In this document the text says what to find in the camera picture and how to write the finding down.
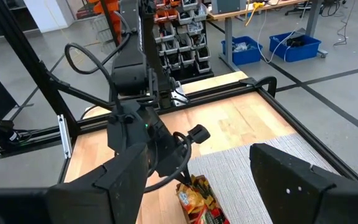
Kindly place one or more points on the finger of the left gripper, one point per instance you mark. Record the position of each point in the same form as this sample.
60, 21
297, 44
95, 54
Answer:
185, 179

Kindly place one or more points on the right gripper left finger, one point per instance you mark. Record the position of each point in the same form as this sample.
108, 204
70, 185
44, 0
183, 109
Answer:
113, 193

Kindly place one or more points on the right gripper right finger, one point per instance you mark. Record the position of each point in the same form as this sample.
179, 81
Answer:
284, 183

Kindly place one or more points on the orange tea packet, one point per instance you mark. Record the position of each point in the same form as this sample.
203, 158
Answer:
203, 186

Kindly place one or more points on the red strawberry tea packet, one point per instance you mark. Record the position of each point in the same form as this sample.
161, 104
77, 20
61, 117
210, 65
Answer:
216, 217

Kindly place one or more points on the wooden tea box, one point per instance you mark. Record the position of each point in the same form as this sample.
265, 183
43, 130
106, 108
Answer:
190, 218

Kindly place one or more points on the grey woven table mat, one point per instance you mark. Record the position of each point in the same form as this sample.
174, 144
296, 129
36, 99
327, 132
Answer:
234, 168

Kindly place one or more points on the silver metal bar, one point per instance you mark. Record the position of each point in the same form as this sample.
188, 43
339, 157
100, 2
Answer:
64, 137

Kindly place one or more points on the orange shelf rack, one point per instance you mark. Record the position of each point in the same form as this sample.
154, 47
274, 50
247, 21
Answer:
181, 34

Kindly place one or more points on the blue storage bin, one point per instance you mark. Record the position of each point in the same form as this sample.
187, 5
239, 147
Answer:
295, 48
244, 51

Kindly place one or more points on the white board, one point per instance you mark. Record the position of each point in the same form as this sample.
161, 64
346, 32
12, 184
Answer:
48, 14

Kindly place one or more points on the wooden top grey desk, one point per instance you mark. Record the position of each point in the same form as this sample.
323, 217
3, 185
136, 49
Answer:
228, 18

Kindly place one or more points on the grey device box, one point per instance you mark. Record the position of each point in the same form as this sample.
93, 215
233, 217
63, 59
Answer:
228, 6

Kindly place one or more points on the black office chair base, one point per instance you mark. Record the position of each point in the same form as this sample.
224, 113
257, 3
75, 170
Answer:
297, 7

